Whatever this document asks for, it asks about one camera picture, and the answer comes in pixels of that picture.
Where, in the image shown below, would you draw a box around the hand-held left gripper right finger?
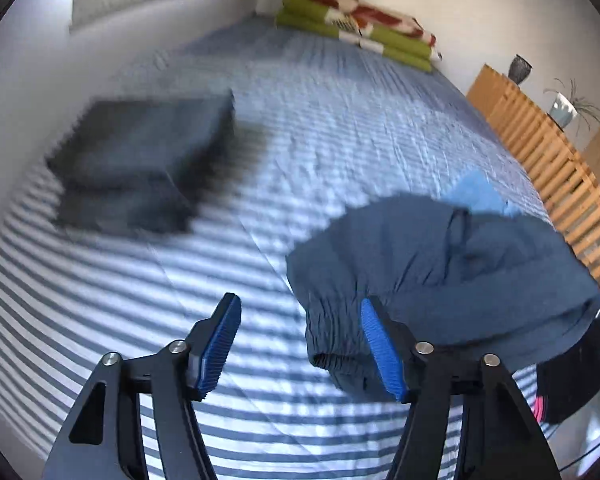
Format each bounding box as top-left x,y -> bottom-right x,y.
360,296 -> 563,480

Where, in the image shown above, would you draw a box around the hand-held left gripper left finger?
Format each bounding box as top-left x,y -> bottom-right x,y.
42,292 -> 243,480

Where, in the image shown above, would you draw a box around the blue pants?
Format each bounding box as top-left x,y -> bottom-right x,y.
285,194 -> 600,403

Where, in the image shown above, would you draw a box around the folded dark grey pants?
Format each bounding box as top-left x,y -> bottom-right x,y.
47,89 -> 237,192
55,175 -> 197,234

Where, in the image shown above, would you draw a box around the light blue denim cloth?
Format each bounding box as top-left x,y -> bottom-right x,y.
447,170 -> 521,218

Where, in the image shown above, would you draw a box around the striped bed blanket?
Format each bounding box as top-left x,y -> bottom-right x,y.
0,14 -> 581,480

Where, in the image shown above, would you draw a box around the potted plant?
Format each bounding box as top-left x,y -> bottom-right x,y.
544,77 -> 600,138

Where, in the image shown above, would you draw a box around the folded green red blanket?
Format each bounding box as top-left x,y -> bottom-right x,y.
276,0 -> 443,73

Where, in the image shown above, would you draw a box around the dark vase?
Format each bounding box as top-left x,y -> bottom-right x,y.
507,54 -> 533,86

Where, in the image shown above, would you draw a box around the thin black cable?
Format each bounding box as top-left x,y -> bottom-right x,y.
560,425 -> 600,476

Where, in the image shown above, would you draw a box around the wooden slatted bed frame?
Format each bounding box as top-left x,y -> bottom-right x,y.
466,63 -> 600,296

